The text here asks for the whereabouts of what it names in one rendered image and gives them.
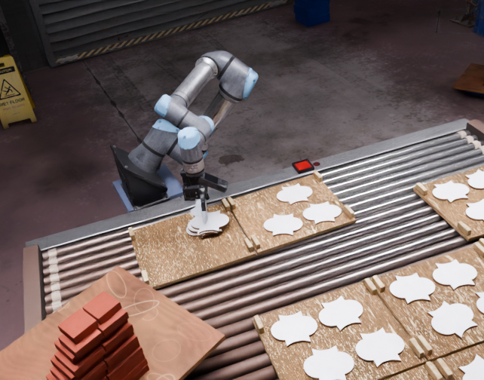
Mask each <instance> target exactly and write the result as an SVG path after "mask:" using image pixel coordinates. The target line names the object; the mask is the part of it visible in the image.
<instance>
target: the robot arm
mask: <svg viewBox="0 0 484 380"><path fill-rule="evenodd" d="M213 78H216V79H218V80H219V81H221V82H220V83H219V92H218V93H217V95H216V96H215V97H214V99H213V101H212V102H211V104H210V105H209V106H208V108H207V110H206V111H205V113H204V114H203V115H202V116H200V117H198V116H196V115H195V114H193V113H192V112H190V111H189V110H187V108H188V107H189V106H190V104H191V103H192V102H193V100H194V99H195V98H196V96H197V95H198V94H199V93H200V92H201V90H202V89H203V88H204V86H205V85H206V84H207V82H208V81H209V80H210V79H213ZM257 80H258V74H257V73H256V72H255V71H253V70H252V68H250V67H249V66H247V65H246V64H244V63H242V62H241V61H240V60H239V59H238V58H236V57H234V56H233V55H232V54H230V53H229V52H226V51H211V52H208V53H206V54H204V55H202V56H201V57H200V58H199V59H198V60H197V62H196V64H195V67H194V69H193V70H192V71H191V72H190V73H189V75H188V76H187V77H186V78H185V80H184V81H183V82H182V83H181V85H180V86H178V88H177V89H176V90H175V91H174V92H173V94H172V95H171V96H168V95H166V94H164V95H163V96H162V97H161V98H160V99H159V101H158V102H157V104H156V106H155V111H156V112H157V113H158V114H159V115H160V116H161V117H162V118H165V119H166V120H164V119H158V120H157V121H156V122H155V124H154V125H153V126H152V128H151V130H150V131H149V133H148V134H147V136H146V137H145V139H144V140H143V141H142V143H141V144H140V145H139V146H137V147H136V148H135V149H134V150H133V151H132V152H130V154H129V155H128V158H129V159H130V160H131V161H132V162H133V163H134V164H135V165H136V166H137V167H138V168H140V169H141V170H144V171H145V172H147V173H150V174H152V175H157V173H158V171H159V170H160V167H161V162H162V160H163V158H164V156H165V155H166V154H167V155H169V156H170V157H171V158H172V159H174V160H175V161H177V162H178V163H180V164H181V165H182V166H183V168H181V172H180V175H181V177H182V181H183V188H182V191H183V194H184V199H185V201H195V199H200V200H196V207H195V208H193V209H191V215H193V216H201V217H203V221H204V224H206V222H207V202H206V200H208V199H209V198H210V196H209V191H208V187H211V188H214V189H215V190H218V191H220V192H223V193H225V192H226V190H227V189H228V182H227V181H225V180H223V179H220V178H218V177H216V176H213V175H211V174H208V173H205V172H204V171H205V170H204V159H205V157H206V156H207V154H208V151H207V149H208V145H207V143H208V142H209V140H210V138H211V137H212V136H213V134H214V133H215V132H216V130H217V129H218V127H219V125H220V124H221V123H222V122H223V120H224V119H225V117H226V116H227V114H228V113H229V112H230V111H231V109H232V107H233V106H234V104H235V103H237V102H241V101H242V99H244V100H247V98H248V96H249V95H250V93H251V91H252V89H253V88H254V86H255V84H256V82H257ZM184 192H185V193H184ZM205 198H206V200H205Z"/></svg>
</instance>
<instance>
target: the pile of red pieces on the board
mask: <svg viewBox="0 0 484 380"><path fill-rule="evenodd" d="M82 308H83V310H82V309H81V308H80V309H78V310H77V311H76V312H75V313H74V314H72V315H71V316H69V317H68V318H66V319H65V320H64V321H63V322H62V323H60V324H59V325H58V327H59V329H60V332H61V333H62V335H61V336H59V337H58V340H56V341H55V342H54V344H55V347H56V349H57V350H58V352H57V353H55V354H54V357H52V358H51V362H52V364H53V365H54V366H53V367H51V368H50V371H51V372H50V373H48V374H47V375H46V379H47V380H138V379H140V378H141V377H142V376H143V375H144V374H145V373H147V372H148V371H149V366H148V362H147V359H146V358H145V355H144V353H143V350H142V347H141V346H140V345H139V340H138V338H137V336H136V335H134V333H133V331H134V329H133V325H132V324H131V323H130V322H128V320H127V319H128V318H129V316H128V313H127V311H125V310H124V309H123V308H122V307H121V303H120V302H119V301H118V300H117V299H115V298H114V297H112V296H110V295H109V294H108V293H106V292H105V291H102V292H101V293H100V294H99V295H98V296H96V297H95V298H93V299H92V300H90V301H89V302H88V303H87V304H86V305H84V306H83V307H82Z"/></svg>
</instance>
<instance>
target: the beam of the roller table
mask: <svg viewBox="0 0 484 380"><path fill-rule="evenodd" d="M467 122H468V120H467V119H466V118H462V119H460V120H457V121H452V122H449V123H446V124H441V125H438V126H436V127H431V128H428V129H425V130H420V131H417V132H414V133H409V134H406V135H403V136H398V137H396V138H393V139H388V140H385V141H382V142H377V143H374V144H372V145H368V146H364V147H361V148H358V149H353V150H350V151H347V152H342V153H339V154H337V155H332V156H329V157H325V158H321V159H318V160H315V161H310V162H311V163H312V164H313V163H314V162H319V163H320V165H319V166H314V170H312V171H309V172H306V173H301V174H298V173H297V172H296V170H295V169H294V167H289V168H286V169H283V170H279V171H275V172H273V173H268V174H265V175H261V176H257V177H254V178H251V179H246V180H244V181H240V182H236V183H232V184H230V185H228V189H227V190H226V192H225V193H223V192H220V191H218V190H215V189H211V190H209V196H210V198H209V199H208V200H206V198H205V200H206V202H207V205H208V204H212V203H216V202H218V201H221V200H222V199H224V198H225V199H227V198H229V197H231V198H233V197H236V196H239V195H244V194H246V193H250V192H254V191H257V190H260V189H263V188H267V187H271V186H273V185H278V184H281V183H284V182H289V181H291V180H294V179H299V178H302V177H305V176H310V175H312V174H313V171H315V170H316V171H317V172H318V173H320V172H323V171H326V170H331V169H333V168H337V167H341V166H344V165H347V164H351V163H354V162H357V161H362V160H365V159H367V158H372V157H375V156H378V155H383V154H386V153H388V152H393V151H396V150H399V149H404V148H406V147H410V146H414V145H417V144H420V143H425V142H427V141H431V140H433V139H438V138H441V137H444V136H448V135H452V134H454V133H457V132H459V131H462V130H463V131H465V130H466V126H467ZM196 200H200V199H195V201H185V199H184V198H180V199H176V200H174V201H168V202H166V203H162V204H158V205H155V206H152V207H147V208H145V209H141V210H137V211H133V212H131V213H126V214H123V215H120V216H116V217H112V218H110V219H104V220H102V221H99V222H94V223H91V224H88V225H83V226H81V227H77V228H73V229H69V230H67V231H62V232H59V233H56V234H52V235H48V236H45V237H40V238H38V239H35V240H32V241H27V242H26V247H30V246H33V245H36V244H37V245H39V248H40V250H41V253H42V252H45V251H48V250H49V249H52V248H55V247H56V248H58V247H63V246H66V245H69V244H73V243H76V242H79V241H84V240H87V239H90V238H94V237H97V236H100V235H103V234H108V233H111V232H114V231H118V230H121V229H124V228H129V227H131V226H135V225H139V224H142V223H145V222H150V221H152V220H156V219H160V218H163V217H166V216H171V215H173V214H177V213H181V212H184V211H186V210H191V209H193V208H195V207H196Z"/></svg>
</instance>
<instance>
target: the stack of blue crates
mask: <svg viewBox="0 0 484 380"><path fill-rule="evenodd" d="M294 2H295V5H293V8H294V13H295V17H296V21H297V22H299V23H301V24H303V25H304V26H307V27H310V26H315V25H318V24H321V23H326V22H329V21H330V13H329V0H294Z"/></svg>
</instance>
